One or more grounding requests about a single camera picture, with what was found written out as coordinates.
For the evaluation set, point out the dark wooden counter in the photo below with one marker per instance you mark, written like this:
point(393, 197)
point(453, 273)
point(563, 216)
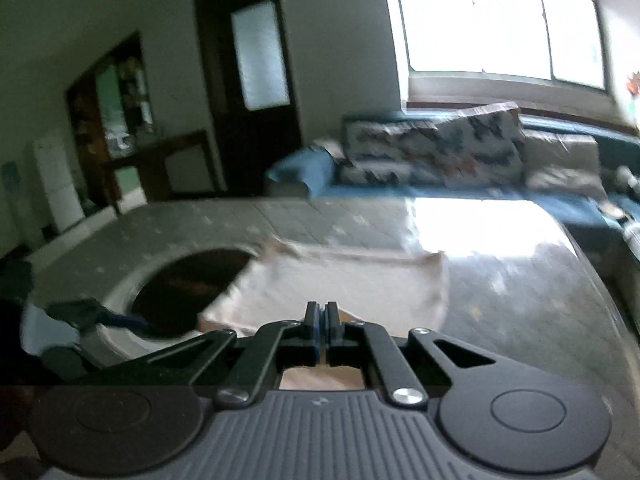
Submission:
point(150, 152)

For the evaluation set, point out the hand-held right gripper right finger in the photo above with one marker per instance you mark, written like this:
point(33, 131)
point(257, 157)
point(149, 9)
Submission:
point(332, 332)

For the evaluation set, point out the butterfly print cushion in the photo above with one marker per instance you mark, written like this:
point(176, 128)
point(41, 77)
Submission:
point(390, 152)
point(485, 145)

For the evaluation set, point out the colourful pinwheel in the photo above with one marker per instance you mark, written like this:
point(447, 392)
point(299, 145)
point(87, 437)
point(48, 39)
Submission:
point(634, 87)

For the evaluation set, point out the blue sofa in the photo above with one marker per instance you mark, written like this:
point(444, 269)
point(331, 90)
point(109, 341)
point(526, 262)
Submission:
point(575, 208)

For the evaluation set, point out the beige cushion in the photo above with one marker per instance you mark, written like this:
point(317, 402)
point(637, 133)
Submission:
point(565, 170)

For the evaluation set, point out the beige garment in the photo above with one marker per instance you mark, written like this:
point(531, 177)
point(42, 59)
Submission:
point(350, 280)

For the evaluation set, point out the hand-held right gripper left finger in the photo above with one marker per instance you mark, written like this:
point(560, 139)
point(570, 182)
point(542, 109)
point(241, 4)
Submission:
point(312, 332)

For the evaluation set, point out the small beige cloth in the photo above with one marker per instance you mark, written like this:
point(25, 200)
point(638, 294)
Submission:
point(330, 152)

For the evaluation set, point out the white water dispenser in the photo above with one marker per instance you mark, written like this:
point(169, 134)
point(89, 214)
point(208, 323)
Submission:
point(10, 180)

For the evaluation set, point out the dark wooden display cabinet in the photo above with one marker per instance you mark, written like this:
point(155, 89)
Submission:
point(82, 125)

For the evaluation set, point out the green framed window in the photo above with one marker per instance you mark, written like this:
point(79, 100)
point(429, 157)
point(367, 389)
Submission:
point(475, 20)

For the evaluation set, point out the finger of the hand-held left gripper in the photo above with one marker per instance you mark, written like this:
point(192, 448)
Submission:
point(125, 321)

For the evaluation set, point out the white refrigerator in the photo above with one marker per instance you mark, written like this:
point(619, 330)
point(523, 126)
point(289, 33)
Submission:
point(57, 185)

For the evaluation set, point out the black round induction cooktop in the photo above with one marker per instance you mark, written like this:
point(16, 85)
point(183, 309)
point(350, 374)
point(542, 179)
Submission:
point(190, 285)

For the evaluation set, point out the dark wooden door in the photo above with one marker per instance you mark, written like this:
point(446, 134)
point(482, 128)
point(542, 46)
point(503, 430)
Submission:
point(215, 85)

